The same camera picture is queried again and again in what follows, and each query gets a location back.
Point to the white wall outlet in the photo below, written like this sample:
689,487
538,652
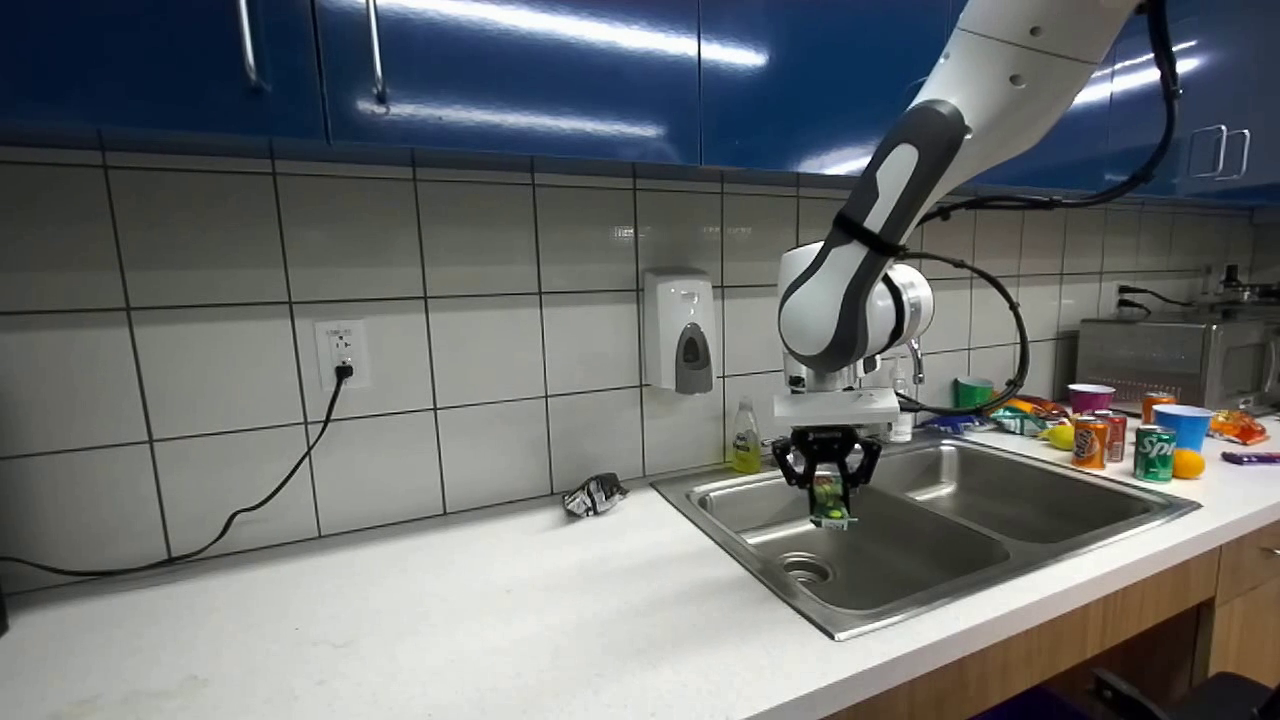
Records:
341,348

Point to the dark pipe fixture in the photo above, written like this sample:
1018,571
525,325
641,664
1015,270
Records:
1201,303

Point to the orange toy fruit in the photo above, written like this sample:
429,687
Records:
1189,466

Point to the green snack bar pack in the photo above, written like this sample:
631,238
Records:
831,506

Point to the pink and white cup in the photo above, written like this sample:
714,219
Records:
1090,397

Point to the green and white packet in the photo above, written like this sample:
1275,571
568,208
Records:
1022,418

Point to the purple flat object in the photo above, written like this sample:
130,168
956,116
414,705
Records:
1248,456

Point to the blue upper cabinets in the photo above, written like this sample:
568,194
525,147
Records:
534,80

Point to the green plastic cup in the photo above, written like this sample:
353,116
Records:
975,397

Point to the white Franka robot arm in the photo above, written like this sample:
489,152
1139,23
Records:
854,283

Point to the small dark crumpled object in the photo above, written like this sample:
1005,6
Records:
593,497

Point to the white wall soap dispenser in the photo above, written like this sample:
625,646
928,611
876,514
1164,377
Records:
679,325

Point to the orange soda can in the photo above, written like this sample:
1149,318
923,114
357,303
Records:
1090,442

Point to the green tin can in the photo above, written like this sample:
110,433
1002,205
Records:
1153,452

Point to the clear pump soap bottle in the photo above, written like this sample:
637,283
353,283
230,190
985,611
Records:
902,431

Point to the stainless steel double sink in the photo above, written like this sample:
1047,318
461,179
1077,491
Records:
961,535

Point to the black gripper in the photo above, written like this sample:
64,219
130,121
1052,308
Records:
831,447

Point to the blue snack packet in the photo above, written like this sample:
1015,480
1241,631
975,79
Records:
949,426

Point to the red soda can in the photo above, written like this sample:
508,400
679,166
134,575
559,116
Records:
1118,442

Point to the blue plastic cup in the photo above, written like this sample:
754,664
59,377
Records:
1184,426

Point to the black chair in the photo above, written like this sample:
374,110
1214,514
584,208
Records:
1201,698

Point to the small red container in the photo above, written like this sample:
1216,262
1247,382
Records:
1158,406

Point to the stainless steel countertop appliance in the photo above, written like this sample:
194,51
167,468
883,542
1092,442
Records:
1161,362

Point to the yellow toy fruit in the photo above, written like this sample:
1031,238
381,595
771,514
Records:
1063,433

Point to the orange toy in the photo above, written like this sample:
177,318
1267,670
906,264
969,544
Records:
1241,431

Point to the yellow dish soap bottle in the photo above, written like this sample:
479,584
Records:
747,448

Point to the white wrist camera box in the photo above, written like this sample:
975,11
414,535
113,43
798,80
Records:
835,406

